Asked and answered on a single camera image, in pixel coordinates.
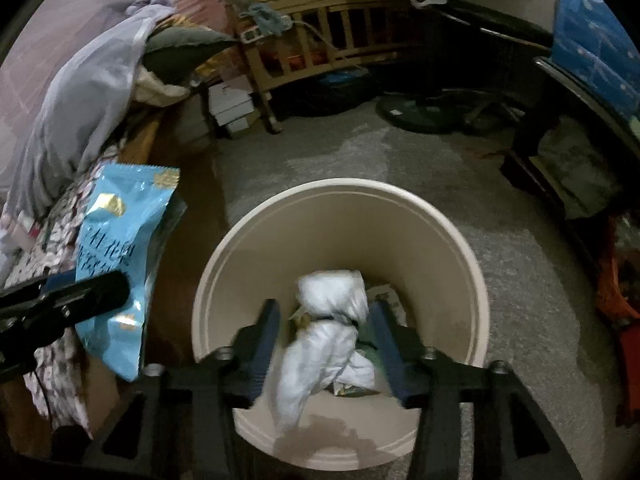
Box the black fan base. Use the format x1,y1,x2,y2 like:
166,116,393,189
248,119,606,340
375,91,483,136

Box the blue snack packet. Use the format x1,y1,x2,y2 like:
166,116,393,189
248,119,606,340
74,162,182,382

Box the wooden crib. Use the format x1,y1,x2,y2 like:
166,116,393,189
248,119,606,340
235,0,426,134

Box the black bag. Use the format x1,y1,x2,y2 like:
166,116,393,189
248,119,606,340
285,72,376,118

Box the lavender sheer cloth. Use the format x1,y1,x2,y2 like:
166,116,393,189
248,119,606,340
0,0,176,221

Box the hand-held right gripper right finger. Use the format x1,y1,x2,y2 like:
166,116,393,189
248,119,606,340
367,300,583,480

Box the pink striped bed sheet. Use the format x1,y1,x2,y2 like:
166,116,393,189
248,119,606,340
0,0,236,171

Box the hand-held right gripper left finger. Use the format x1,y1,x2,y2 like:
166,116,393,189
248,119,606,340
75,299,281,480

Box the grey-green cloth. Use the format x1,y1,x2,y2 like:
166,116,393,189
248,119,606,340
537,127,621,221

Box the dark wooden furniture frame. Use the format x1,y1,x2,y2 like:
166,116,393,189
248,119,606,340
500,55,640,281

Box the white cardboard box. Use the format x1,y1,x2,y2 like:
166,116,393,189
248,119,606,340
207,82,253,116
220,110,262,139

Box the teal cloth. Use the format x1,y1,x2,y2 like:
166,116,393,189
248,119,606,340
242,2,283,36

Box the blue printed cloth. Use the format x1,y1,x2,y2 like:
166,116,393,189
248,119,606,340
552,0,640,116

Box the red stool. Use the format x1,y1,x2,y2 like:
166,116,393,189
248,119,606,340
595,215,640,428

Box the white power strip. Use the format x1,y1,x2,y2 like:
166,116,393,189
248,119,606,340
240,17,293,44

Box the cream cloth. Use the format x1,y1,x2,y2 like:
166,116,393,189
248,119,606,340
134,67,193,107

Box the white bundle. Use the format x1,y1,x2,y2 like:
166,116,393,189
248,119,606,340
274,269,376,433

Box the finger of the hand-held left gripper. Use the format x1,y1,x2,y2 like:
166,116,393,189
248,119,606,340
0,270,130,377

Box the brown wooden bed frame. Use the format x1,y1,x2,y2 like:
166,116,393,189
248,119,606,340
85,105,223,436

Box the white plastic bin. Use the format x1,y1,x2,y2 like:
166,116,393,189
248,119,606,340
191,177,490,472

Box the black table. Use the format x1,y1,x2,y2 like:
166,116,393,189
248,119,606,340
430,0,556,58

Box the grey-green pillow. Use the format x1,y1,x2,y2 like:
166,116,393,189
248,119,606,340
142,27,238,86

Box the patterned floral blanket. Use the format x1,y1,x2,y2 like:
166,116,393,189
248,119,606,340
0,160,121,421

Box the white printed paper packet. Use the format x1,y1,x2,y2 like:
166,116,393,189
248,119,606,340
367,284,407,328

